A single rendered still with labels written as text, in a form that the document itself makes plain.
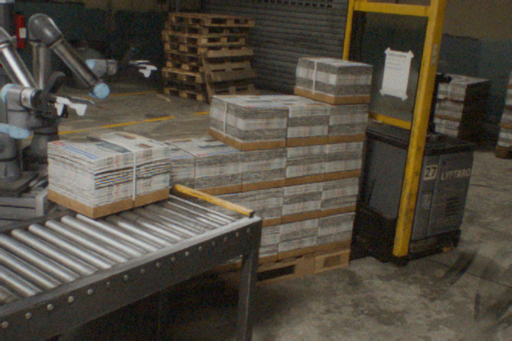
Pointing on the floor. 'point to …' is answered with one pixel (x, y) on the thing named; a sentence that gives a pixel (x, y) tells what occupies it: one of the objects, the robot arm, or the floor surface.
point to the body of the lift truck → (444, 195)
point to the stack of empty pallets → (189, 49)
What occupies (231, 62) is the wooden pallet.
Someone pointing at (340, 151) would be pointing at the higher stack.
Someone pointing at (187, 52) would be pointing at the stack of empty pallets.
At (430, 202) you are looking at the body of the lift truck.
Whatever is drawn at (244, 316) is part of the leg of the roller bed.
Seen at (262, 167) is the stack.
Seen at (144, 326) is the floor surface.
